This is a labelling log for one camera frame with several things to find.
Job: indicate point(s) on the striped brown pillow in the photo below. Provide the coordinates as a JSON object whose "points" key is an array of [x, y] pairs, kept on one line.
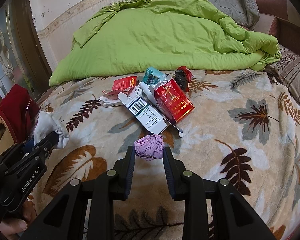
{"points": [[287, 71]]}

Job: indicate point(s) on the red cloth garment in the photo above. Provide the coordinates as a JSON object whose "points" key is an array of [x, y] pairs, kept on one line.
{"points": [[17, 112]]}

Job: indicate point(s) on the black red wrapper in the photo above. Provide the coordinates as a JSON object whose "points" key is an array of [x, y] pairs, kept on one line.
{"points": [[182, 77]]}

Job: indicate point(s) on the leaf pattern fleece blanket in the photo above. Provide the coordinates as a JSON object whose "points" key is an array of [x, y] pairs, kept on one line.
{"points": [[245, 127]]}

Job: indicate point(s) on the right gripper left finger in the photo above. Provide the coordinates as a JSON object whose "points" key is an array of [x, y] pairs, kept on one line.
{"points": [[85, 210]]}

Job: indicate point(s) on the red cigarette pack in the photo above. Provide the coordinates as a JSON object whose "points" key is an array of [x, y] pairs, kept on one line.
{"points": [[172, 100]]}

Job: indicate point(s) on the green duvet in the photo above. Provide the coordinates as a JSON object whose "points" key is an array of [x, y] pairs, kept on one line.
{"points": [[129, 36]]}

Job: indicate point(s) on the teal small packet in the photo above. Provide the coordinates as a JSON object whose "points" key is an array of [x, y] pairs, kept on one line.
{"points": [[153, 76]]}

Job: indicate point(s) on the person's left hand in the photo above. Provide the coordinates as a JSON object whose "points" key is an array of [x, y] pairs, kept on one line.
{"points": [[10, 228]]}

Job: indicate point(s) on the white barcode medicine box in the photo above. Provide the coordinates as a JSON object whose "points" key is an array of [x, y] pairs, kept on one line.
{"points": [[150, 118]]}

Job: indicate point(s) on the purple paper ball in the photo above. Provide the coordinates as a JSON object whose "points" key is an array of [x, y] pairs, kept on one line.
{"points": [[149, 147]]}

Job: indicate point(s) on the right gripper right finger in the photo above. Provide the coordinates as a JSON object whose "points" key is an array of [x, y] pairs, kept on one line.
{"points": [[213, 209]]}

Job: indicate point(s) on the dark wooden door frame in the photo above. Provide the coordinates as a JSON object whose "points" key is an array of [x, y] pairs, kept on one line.
{"points": [[22, 61]]}

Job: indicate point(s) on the white tissue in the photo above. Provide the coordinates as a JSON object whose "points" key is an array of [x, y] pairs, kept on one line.
{"points": [[46, 124]]}

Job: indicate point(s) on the white dropper bottle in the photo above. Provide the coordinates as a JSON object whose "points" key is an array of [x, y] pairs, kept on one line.
{"points": [[145, 88]]}

